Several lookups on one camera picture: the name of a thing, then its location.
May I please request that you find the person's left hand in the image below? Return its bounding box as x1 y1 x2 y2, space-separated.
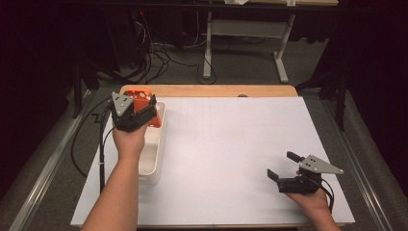
112 123 150 162

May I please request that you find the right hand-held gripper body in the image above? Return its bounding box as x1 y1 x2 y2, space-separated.
276 154 344 195

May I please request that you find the metal floor rail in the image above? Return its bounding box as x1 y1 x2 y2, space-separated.
9 90 97 231
320 95 388 231

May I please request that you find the bundle of floor cables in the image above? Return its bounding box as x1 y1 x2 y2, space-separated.
127 12 217 85

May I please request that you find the white table sheet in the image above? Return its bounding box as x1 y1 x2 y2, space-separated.
69 95 356 227

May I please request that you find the person's right hand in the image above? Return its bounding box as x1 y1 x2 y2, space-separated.
284 187 333 216

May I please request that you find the white metal desk frame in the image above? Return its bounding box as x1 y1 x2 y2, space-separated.
202 11 298 85

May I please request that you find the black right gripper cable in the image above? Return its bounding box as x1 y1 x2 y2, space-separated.
306 174 336 214

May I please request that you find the orange phone case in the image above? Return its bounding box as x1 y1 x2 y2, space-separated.
122 89 164 129

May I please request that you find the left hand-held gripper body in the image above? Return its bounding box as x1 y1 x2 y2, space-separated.
110 91 152 134

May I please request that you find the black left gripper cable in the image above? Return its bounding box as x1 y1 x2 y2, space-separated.
70 95 117 194

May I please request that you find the white plastic bin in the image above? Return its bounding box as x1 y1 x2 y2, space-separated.
137 100 168 186

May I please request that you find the dark metal stand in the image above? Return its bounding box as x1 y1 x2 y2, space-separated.
295 69 351 133
70 60 101 120

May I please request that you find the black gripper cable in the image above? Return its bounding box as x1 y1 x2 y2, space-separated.
306 174 336 214
70 95 117 194

